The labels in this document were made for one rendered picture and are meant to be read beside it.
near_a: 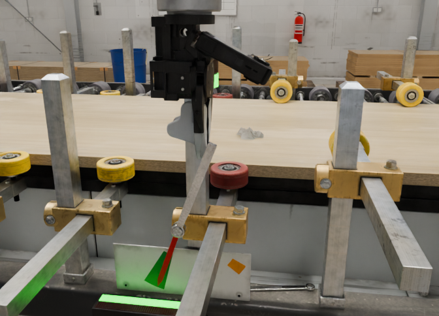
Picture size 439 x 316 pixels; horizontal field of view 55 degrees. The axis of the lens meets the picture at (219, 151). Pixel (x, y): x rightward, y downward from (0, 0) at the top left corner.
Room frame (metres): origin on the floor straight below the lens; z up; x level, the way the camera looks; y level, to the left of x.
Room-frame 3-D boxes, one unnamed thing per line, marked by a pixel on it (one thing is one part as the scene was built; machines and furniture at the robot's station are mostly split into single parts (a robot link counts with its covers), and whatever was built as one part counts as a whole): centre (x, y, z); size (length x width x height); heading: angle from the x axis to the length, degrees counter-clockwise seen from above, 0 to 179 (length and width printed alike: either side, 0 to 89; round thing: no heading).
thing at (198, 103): (0.60, 0.03, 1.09); 0.05 x 0.02 x 0.09; 172
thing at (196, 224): (0.70, 0.02, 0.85); 0.13 x 0.06 x 0.05; 82
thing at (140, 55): (6.51, 1.36, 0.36); 0.59 x 0.57 x 0.73; 173
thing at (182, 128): (0.61, 0.05, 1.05); 0.06 x 0.03 x 0.09; 82
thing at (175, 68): (0.62, 0.05, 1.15); 0.09 x 0.08 x 0.12; 82
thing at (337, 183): (0.66, -0.23, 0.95); 0.13 x 0.06 x 0.05; 82
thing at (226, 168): (0.83, -0.02, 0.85); 0.08 x 0.08 x 0.11
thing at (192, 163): (0.70, 0.04, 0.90); 0.03 x 0.03 x 0.48; 82
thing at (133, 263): (0.68, 0.07, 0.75); 0.26 x 0.01 x 0.10; 82
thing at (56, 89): (0.74, 0.29, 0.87); 0.03 x 0.03 x 0.48; 82
